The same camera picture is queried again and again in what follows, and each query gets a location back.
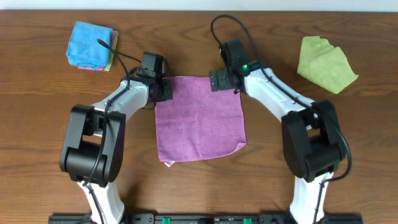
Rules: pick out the folded green cloth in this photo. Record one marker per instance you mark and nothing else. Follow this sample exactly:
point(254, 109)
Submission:
point(114, 40)

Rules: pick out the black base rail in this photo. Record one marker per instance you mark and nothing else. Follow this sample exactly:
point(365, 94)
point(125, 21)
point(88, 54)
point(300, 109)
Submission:
point(263, 218)

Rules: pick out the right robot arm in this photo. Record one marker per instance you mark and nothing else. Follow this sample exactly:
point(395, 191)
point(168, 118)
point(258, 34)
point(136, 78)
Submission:
point(313, 145)

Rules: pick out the folded blue cloth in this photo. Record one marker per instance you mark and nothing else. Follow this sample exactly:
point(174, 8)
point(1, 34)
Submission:
point(83, 48)

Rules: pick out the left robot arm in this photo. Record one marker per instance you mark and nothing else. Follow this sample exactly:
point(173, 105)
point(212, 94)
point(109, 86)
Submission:
point(93, 148)

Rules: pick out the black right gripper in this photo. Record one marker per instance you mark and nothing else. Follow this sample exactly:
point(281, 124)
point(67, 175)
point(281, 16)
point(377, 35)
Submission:
point(220, 79)

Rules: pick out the purple microfibre cloth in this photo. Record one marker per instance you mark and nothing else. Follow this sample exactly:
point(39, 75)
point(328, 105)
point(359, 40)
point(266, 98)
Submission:
point(197, 123)

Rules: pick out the crumpled green cloth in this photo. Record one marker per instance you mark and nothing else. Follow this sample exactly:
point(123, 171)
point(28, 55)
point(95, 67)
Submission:
point(324, 64)

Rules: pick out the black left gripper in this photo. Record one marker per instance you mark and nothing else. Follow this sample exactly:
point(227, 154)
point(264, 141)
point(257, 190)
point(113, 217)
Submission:
point(168, 84)

